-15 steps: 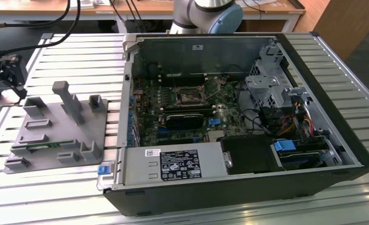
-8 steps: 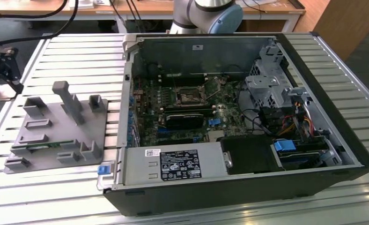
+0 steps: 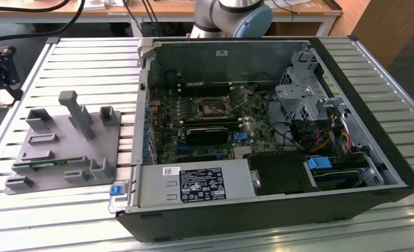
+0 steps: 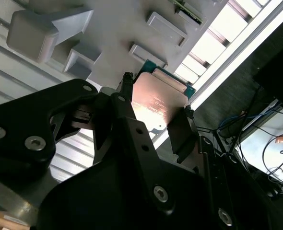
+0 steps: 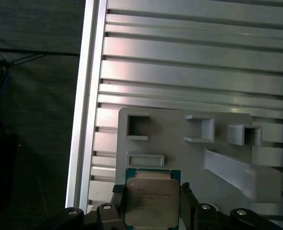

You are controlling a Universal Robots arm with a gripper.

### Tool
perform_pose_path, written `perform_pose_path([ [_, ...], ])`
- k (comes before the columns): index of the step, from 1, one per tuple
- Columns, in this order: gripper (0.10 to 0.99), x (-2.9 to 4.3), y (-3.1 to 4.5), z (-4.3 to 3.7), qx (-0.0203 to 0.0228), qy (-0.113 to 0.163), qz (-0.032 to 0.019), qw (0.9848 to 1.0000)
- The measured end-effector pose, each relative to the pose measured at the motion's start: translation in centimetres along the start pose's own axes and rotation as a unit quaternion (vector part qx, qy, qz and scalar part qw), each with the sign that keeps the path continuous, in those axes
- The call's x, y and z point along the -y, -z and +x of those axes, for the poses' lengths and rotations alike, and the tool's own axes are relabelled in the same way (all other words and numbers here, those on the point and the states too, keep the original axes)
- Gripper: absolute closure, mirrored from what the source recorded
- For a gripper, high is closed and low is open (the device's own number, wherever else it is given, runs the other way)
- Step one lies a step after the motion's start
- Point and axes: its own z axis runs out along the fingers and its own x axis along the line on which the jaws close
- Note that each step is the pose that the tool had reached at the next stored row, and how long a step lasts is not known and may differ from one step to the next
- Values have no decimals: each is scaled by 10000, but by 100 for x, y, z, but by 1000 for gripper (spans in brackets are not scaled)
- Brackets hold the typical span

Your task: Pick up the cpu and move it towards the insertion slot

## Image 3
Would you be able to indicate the black plastic shroud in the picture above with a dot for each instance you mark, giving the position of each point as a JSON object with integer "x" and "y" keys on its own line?
{"x": 280, "y": 173}

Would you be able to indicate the wooden cabinet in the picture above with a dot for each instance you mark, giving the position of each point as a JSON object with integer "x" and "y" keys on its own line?
{"x": 388, "y": 29}

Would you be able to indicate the blue disk carrier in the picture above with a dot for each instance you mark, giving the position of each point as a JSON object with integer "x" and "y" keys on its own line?
{"x": 319, "y": 163}

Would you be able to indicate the black installed RAM stick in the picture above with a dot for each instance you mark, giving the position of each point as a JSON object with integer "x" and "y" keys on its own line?
{"x": 210, "y": 122}

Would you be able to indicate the grey plastic parts rack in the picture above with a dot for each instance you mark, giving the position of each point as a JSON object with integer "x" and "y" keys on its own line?
{"x": 67, "y": 147}

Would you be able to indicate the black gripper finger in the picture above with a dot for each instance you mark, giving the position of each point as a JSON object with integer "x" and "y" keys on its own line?
{"x": 13, "y": 78}

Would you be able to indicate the white sticker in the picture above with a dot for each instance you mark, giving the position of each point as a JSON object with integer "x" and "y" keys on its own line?
{"x": 220, "y": 53}

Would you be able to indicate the beige case bracket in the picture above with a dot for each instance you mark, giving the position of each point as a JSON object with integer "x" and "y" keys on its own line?
{"x": 144, "y": 48}

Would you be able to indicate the green motherboard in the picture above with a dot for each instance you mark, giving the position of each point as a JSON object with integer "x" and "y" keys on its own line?
{"x": 171, "y": 115}

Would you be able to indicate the green RAM stick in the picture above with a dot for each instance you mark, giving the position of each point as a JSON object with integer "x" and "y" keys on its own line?
{"x": 58, "y": 161}

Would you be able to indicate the blue motherboard connector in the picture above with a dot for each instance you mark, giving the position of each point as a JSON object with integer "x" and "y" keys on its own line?
{"x": 240, "y": 137}

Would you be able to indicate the blue case latch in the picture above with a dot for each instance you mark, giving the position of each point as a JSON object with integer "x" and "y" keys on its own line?
{"x": 116, "y": 190}

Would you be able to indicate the white box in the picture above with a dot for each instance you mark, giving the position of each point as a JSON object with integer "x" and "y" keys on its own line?
{"x": 95, "y": 3}

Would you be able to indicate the wooden desk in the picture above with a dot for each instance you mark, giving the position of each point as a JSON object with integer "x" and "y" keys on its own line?
{"x": 151, "y": 11}

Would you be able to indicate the silver chipset heatsink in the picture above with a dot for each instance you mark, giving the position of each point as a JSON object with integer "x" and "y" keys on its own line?
{"x": 242, "y": 152}

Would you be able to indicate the CPU socket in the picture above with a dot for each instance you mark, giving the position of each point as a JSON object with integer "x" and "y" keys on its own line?
{"x": 214, "y": 107}

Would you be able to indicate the silver metal drive cage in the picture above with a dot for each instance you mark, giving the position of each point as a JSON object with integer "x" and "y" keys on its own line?
{"x": 299, "y": 99}

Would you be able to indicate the black open PC case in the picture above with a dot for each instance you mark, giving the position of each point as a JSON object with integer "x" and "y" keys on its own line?
{"x": 263, "y": 220}

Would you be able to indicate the black graphics card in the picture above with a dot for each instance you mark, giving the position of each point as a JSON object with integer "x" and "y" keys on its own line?
{"x": 207, "y": 135}

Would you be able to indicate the silver power supply with label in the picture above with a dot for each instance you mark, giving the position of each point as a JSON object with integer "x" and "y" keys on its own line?
{"x": 158, "y": 183}

